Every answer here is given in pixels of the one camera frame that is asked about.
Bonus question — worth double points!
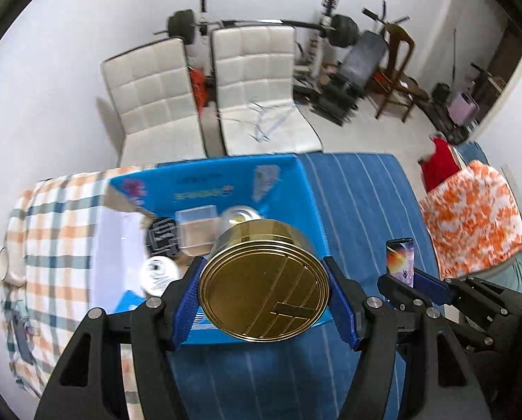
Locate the gold round tin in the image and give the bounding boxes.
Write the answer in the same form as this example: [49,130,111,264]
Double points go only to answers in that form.
[198,219,330,343]

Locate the dark blue smartphone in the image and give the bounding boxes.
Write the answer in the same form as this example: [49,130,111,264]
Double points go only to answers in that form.
[14,314,34,365]

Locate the pink small suitcase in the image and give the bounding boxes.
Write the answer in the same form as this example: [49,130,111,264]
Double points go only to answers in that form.
[448,93,480,127]

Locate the brown wooden chair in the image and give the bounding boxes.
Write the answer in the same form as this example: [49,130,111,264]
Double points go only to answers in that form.
[368,22,428,123]

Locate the black patterned round tin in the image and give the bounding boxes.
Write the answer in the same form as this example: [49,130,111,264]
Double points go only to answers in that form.
[145,217,180,259]

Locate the blue wire hanger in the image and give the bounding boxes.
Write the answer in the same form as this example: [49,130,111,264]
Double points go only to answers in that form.
[249,101,296,143]

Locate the white round labelled tin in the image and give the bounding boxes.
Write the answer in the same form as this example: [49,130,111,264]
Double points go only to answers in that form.
[138,256,180,297]

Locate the left white padded chair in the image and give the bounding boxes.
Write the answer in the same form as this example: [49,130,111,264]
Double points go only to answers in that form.
[101,37,207,167]

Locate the blue milk carton box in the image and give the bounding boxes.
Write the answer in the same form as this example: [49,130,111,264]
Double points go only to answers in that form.
[89,155,329,313]

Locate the colourful small card box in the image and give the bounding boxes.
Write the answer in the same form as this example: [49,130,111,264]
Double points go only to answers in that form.
[385,237,415,287]

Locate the white ceramic mug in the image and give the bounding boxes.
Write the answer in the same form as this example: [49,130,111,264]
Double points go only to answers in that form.
[0,246,26,287]

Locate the right white padded chair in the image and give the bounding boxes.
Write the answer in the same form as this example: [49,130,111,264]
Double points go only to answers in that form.
[211,26,323,156]

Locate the plaid checkered tablecloth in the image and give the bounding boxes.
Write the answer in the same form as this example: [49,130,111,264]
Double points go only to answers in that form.
[1,167,137,398]

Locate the orange white floral cushion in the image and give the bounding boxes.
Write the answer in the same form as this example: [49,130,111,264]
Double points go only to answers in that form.
[420,160,522,279]

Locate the barbell with black plates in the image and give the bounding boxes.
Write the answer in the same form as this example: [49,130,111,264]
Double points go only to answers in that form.
[154,9,359,48]

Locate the clear acrylic cube box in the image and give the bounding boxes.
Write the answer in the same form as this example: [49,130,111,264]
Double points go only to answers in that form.
[176,205,219,257]

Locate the white padded chair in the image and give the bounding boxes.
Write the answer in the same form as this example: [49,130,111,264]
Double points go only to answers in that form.
[211,26,323,156]
[101,37,207,167]

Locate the black weight bench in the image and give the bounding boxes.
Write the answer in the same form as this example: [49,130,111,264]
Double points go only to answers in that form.
[312,30,387,126]

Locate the red cloth bag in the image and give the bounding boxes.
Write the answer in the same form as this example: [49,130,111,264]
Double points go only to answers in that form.
[419,135,464,193]

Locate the blue striped tablecloth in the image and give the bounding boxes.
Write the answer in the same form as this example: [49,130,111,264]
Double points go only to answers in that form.
[170,153,439,419]

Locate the silver round tin can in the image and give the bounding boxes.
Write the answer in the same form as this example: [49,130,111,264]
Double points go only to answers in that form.
[218,205,262,234]

